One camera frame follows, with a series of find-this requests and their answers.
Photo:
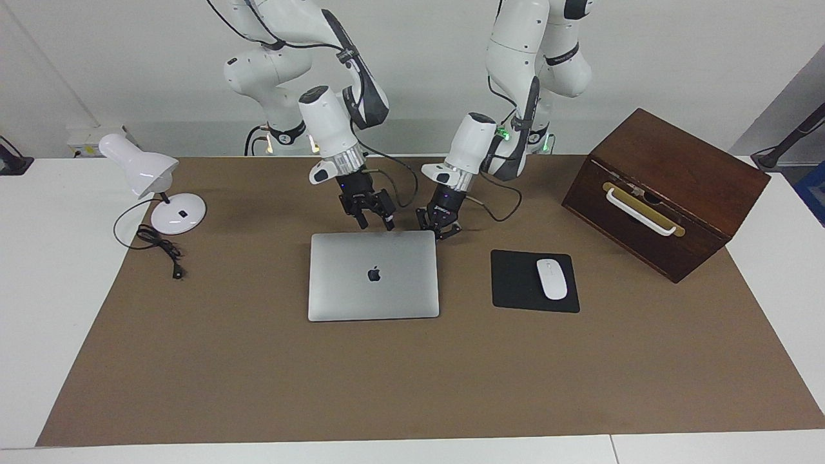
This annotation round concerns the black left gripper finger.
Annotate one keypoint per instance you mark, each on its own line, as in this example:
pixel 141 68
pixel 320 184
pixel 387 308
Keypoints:
pixel 427 219
pixel 448 231

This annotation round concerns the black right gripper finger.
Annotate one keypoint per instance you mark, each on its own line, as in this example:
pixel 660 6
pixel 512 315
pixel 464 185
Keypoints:
pixel 359 218
pixel 388 209

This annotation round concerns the small black stand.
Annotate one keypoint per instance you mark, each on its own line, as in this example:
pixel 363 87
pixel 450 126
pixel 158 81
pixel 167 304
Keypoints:
pixel 13 166

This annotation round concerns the white power strip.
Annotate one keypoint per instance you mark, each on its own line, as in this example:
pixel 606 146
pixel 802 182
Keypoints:
pixel 80 138

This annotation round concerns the brown paper table mat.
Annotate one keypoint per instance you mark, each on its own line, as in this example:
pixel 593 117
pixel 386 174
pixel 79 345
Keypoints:
pixel 387 386

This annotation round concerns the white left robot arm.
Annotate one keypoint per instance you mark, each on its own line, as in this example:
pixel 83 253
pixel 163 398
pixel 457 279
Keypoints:
pixel 474 145

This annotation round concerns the white computer mouse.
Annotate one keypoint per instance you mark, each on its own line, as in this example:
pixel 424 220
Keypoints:
pixel 552 279

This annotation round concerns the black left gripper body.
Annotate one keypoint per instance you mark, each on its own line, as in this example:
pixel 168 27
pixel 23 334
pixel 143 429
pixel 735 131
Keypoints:
pixel 448 203

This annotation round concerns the blue object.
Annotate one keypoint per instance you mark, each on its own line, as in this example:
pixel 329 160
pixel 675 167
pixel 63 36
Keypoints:
pixel 813 190

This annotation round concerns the black mouse pad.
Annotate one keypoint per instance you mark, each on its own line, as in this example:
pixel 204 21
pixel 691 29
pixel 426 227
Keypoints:
pixel 515 283

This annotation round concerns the black stand with pole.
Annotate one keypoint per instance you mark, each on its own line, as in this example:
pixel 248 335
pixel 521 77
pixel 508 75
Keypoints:
pixel 770 158

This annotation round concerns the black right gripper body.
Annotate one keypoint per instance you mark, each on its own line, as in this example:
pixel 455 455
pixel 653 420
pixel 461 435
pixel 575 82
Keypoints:
pixel 359 192

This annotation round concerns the white desk lamp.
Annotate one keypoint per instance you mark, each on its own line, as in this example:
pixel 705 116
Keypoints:
pixel 135 164

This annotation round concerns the dark brown wooden box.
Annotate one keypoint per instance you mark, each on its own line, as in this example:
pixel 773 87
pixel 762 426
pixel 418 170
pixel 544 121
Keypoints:
pixel 728 206

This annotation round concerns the silver laptop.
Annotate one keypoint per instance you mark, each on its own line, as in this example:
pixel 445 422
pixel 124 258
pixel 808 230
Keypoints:
pixel 374 299

